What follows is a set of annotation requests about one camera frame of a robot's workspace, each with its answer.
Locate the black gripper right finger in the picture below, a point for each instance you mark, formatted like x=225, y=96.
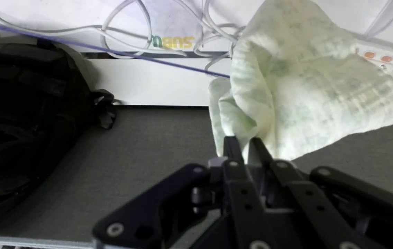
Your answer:
x=333, y=210

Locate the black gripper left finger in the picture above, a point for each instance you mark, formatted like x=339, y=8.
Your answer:
x=159, y=217

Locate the pale green white cloth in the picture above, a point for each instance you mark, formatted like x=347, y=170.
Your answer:
x=297, y=84

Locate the black backpack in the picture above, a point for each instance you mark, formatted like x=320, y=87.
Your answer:
x=44, y=106

